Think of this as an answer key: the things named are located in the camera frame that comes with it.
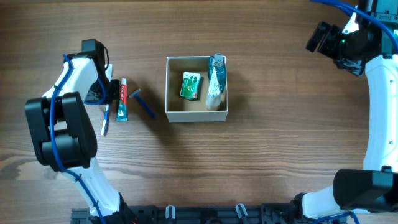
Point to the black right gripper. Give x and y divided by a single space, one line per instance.
331 33

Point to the green Dettol soap bar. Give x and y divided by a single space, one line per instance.
191 84

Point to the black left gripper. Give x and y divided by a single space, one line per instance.
114 94

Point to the Colgate toothpaste tube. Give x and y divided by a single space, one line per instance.
122 106

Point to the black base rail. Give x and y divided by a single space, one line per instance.
261 214

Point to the blue Listerine mouthwash bottle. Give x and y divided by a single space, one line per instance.
217 63

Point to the blue white toothbrush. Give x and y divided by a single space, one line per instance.
105 120

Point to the blue disposable razor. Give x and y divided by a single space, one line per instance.
135 94

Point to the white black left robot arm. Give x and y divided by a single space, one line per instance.
64 139

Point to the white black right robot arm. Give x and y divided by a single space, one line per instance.
373 189

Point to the white lotion tube with leaves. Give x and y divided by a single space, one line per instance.
213 98

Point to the white open cardboard box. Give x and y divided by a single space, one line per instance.
179 109

